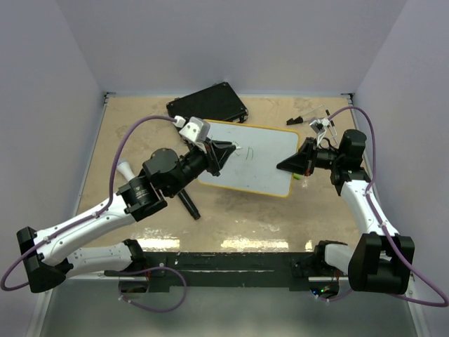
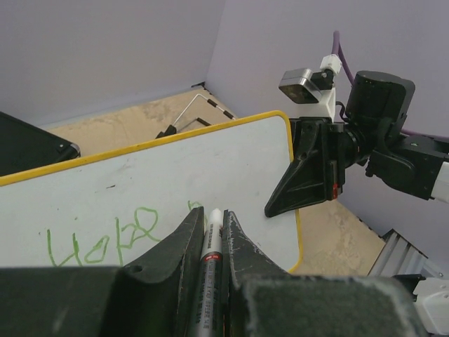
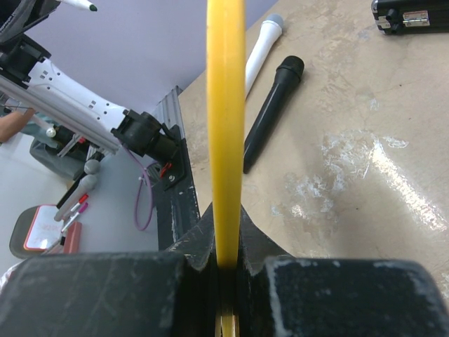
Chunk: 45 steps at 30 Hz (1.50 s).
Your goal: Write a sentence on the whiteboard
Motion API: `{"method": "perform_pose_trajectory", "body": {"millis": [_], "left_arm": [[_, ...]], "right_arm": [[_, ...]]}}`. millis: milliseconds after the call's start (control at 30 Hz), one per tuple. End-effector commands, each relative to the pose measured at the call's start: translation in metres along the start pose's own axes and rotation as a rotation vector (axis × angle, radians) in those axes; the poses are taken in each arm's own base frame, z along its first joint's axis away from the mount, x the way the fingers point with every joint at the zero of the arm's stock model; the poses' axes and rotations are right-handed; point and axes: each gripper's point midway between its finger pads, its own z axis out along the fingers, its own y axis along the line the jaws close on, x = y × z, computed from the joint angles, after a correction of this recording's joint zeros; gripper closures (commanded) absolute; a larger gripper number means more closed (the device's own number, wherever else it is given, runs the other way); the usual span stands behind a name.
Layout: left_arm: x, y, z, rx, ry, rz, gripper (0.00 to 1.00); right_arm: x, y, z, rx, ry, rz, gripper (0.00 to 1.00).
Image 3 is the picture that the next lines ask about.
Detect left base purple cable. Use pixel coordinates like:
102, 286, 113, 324
121, 143, 159, 232

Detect white marker pen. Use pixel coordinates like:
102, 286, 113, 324
59, 0, 98, 12

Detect small red framed whiteboard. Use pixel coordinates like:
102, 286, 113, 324
23, 204, 63, 251

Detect pink capped background marker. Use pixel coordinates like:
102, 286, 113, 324
61, 202, 88, 233

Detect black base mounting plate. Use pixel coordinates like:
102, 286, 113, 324
153, 125, 201, 251

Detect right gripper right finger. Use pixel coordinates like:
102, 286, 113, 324
238, 211, 448, 336

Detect aluminium table frame rail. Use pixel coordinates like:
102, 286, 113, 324
153, 86, 185, 139

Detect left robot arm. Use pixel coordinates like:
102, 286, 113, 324
1, 1, 180, 164

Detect red capped background marker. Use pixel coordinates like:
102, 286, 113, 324
64, 194, 89, 220

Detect orange framed whiteboard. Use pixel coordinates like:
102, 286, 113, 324
206, 1, 246, 336

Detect black microphone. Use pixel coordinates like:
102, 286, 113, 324
243, 55, 304, 174

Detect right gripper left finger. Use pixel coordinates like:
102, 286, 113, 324
1, 209, 218, 336

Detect pink eraser block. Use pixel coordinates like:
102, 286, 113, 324
43, 222, 82, 254

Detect black hard case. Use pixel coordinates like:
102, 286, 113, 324
371, 0, 448, 35

